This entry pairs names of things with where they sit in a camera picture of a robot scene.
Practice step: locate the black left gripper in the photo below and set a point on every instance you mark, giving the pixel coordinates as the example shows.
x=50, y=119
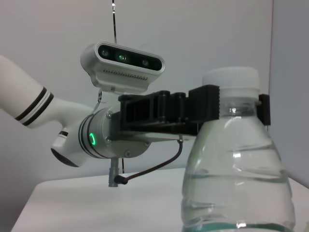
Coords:
x=157, y=130

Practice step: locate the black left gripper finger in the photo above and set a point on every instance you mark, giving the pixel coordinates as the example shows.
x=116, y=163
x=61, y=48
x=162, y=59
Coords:
x=264, y=108

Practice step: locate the clear green-label water bottle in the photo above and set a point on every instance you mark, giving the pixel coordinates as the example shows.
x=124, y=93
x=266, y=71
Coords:
x=236, y=169

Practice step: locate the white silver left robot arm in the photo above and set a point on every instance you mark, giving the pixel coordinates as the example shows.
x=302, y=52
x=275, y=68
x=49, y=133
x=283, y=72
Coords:
x=67, y=120

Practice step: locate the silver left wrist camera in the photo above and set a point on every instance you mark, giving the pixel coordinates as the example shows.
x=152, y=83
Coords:
x=120, y=70

